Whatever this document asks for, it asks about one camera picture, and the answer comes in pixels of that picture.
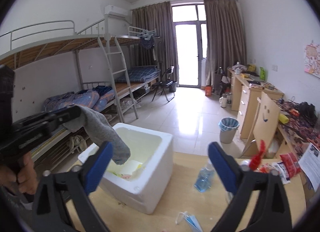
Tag left brown curtain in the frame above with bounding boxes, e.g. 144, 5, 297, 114
132, 2, 178, 81

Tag anime wall picture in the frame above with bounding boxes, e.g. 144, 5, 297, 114
304, 41, 320, 77

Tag blue orange quilt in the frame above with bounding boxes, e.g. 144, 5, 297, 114
43, 86, 114, 112

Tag grey sock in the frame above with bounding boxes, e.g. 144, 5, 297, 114
62, 105, 131, 165

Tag white air conditioner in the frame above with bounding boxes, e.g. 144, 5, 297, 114
104, 5, 129, 18

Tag black headphones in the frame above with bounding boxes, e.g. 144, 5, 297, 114
298, 102, 318, 126

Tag metal bunk bed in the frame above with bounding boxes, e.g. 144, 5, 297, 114
0, 14, 162, 165

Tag wooden smiley chair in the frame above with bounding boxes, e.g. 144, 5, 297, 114
241, 92, 280, 159

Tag grey trash bin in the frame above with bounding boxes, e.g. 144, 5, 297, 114
219, 117, 240, 144

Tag white foam sheet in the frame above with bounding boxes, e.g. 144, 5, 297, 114
107, 159, 143, 179

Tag white red pump bottle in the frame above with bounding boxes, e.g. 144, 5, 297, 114
240, 140, 266, 171

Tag black folding chair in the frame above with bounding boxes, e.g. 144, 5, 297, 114
152, 66, 175, 103

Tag printed paper sheet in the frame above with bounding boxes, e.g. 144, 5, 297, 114
299, 143, 320, 192

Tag red snack packet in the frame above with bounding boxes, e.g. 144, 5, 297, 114
279, 152, 301, 178

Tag blue face mask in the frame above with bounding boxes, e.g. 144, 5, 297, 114
175, 211, 203, 232

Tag wooden desk with drawers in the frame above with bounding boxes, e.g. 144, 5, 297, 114
228, 68, 284, 139

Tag blue sanitizer bottle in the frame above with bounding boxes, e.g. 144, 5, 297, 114
194, 159, 215, 193

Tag white styrofoam box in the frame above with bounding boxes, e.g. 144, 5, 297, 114
77, 122, 174, 215

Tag brown curtain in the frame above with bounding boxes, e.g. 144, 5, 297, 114
132, 2, 178, 81
204, 0, 247, 87

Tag left hand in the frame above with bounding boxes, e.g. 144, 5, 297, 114
1, 152, 38, 195

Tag folded blue plaid blanket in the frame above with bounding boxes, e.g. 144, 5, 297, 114
127, 66, 160, 83

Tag right brown curtain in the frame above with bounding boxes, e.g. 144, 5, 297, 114
204, 0, 247, 87

